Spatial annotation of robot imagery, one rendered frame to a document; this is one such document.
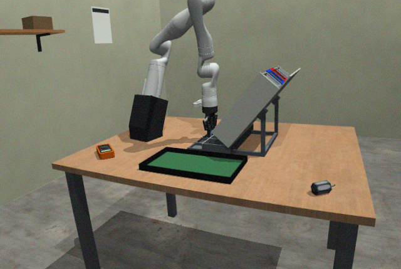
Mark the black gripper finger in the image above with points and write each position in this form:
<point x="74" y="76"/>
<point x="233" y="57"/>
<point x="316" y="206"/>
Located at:
<point x="215" y="122"/>
<point x="207" y="126"/>

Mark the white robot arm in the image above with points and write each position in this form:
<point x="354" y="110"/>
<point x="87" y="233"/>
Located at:
<point x="161" y="45"/>

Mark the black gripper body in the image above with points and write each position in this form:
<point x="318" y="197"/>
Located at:
<point x="209" y="112"/>

